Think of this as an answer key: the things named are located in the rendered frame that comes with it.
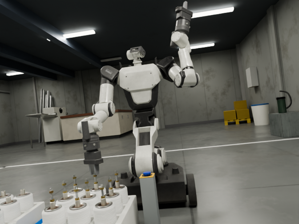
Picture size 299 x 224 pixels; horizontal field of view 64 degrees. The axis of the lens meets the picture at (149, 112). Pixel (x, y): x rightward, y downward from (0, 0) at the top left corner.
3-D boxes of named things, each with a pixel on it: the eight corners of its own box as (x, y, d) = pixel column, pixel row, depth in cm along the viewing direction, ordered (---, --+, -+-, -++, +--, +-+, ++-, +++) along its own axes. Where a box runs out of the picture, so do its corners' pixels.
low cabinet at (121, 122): (135, 131, 996) (132, 110, 997) (121, 138, 755) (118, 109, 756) (90, 136, 1018) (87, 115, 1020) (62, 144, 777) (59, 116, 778)
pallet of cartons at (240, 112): (258, 122, 749) (255, 98, 750) (225, 125, 760) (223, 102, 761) (246, 120, 879) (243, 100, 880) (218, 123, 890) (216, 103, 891)
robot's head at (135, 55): (133, 62, 169) (131, 50, 167) (145, 61, 164) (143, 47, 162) (127, 63, 163) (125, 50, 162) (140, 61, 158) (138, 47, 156)
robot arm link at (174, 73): (177, 94, 141) (164, 78, 159) (196, 93, 145) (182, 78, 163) (181, 76, 135) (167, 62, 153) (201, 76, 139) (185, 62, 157)
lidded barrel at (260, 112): (274, 124, 624) (271, 102, 625) (256, 126, 629) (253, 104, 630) (267, 123, 670) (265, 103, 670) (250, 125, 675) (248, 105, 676)
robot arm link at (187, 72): (177, 50, 140) (184, 79, 133) (193, 51, 143) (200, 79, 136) (171, 61, 149) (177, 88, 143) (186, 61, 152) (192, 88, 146)
